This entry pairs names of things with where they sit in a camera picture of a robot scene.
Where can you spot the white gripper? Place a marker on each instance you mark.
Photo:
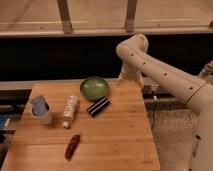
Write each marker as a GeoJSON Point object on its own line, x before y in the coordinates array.
{"type": "Point", "coordinates": [130, 74]}

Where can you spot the green ceramic bowl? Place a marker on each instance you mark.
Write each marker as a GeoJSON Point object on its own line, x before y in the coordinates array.
{"type": "Point", "coordinates": [94, 88]}

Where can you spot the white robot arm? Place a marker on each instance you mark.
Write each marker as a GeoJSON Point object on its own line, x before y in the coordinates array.
{"type": "Point", "coordinates": [193, 91]}

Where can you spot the black striped rectangular box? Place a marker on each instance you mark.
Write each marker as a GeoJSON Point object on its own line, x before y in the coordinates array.
{"type": "Point", "coordinates": [97, 107]}

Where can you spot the white plastic bottle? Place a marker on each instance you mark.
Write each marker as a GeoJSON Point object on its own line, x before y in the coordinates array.
{"type": "Point", "coordinates": [70, 110]}

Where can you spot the white cup with blue cloth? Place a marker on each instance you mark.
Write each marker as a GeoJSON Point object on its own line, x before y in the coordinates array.
{"type": "Point", "coordinates": [41, 110]}

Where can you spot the red-brown oblong object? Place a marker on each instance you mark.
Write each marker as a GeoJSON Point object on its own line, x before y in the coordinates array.
{"type": "Point", "coordinates": [71, 147]}

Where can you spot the right metal window post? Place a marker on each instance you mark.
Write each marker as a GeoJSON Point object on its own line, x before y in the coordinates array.
{"type": "Point", "coordinates": [130, 15]}

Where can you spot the metal window post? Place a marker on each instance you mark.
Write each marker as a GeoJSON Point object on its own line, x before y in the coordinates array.
{"type": "Point", "coordinates": [130, 15]}
{"type": "Point", "coordinates": [65, 16]}

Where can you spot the left metal window post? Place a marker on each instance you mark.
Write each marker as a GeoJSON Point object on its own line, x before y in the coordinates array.
{"type": "Point", "coordinates": [65, 16]}

